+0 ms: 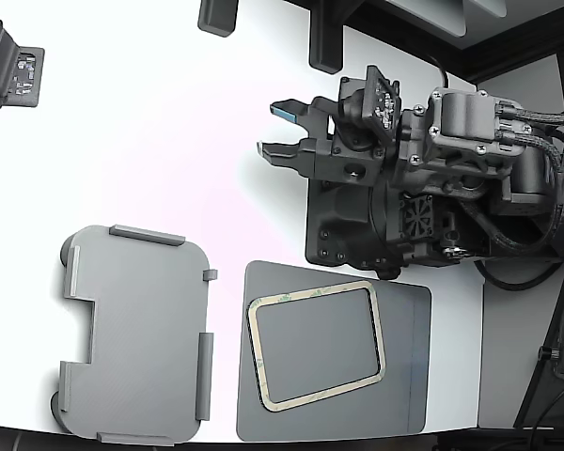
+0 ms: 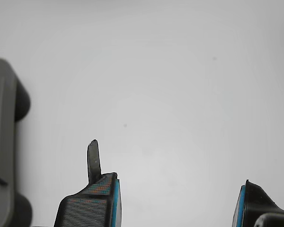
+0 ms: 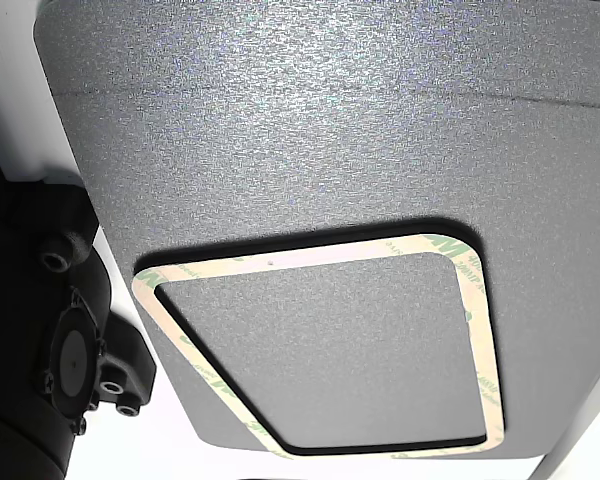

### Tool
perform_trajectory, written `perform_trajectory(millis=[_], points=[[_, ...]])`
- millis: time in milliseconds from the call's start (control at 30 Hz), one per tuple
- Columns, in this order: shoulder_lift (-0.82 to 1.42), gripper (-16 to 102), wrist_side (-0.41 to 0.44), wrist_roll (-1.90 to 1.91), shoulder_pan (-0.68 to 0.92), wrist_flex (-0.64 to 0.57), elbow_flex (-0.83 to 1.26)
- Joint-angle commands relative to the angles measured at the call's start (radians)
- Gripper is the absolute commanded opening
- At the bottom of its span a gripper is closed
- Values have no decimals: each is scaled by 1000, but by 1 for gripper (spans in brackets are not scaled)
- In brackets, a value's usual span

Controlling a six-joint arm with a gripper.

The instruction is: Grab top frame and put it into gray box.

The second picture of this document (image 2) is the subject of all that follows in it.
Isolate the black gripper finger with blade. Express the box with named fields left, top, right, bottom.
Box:
left=53, top=139, right=122, bottom=227

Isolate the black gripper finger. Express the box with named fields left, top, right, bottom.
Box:
left=231, top=179, right=284, bottom=227

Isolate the gray box with edge tabs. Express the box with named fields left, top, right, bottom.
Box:
left=0, top=58, right=33, bottom=227

